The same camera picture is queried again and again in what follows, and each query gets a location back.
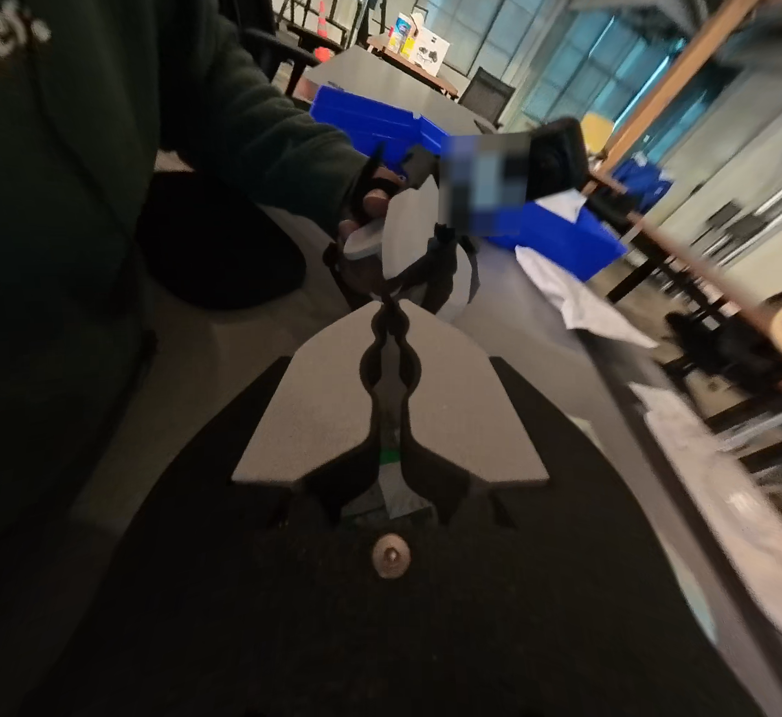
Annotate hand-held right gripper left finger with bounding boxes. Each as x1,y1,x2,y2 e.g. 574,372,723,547
231,300,393,523

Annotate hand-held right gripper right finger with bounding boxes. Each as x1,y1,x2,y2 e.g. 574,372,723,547
391,300,552,525

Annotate grey desk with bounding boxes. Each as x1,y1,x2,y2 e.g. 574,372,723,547
79,198,782,717

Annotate person's left hand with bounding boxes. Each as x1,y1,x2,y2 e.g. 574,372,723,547
338,162,397,242

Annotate yellow chair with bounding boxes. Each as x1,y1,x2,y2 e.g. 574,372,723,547
580,112,615,151

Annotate blue plastic bin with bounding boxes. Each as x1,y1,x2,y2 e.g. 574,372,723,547
473,199,629,283
310,85,452,175

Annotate blue jacket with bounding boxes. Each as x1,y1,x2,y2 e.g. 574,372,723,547
611,156,674,212

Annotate black mesh office chair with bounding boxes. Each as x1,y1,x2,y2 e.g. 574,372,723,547
457,66,516,126

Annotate crumpled white paper sheet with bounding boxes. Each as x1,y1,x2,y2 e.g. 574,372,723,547
515,243,659,350

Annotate white printed carton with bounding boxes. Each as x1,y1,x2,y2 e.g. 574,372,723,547
411,26,451,74

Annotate brown wooden table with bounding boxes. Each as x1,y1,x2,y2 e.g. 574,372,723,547
586,170,782,354

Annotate wooden beam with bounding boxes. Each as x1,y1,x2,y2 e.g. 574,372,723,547
595,0,782,177

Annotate grey table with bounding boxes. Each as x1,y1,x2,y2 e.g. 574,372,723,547
302,45,497,131

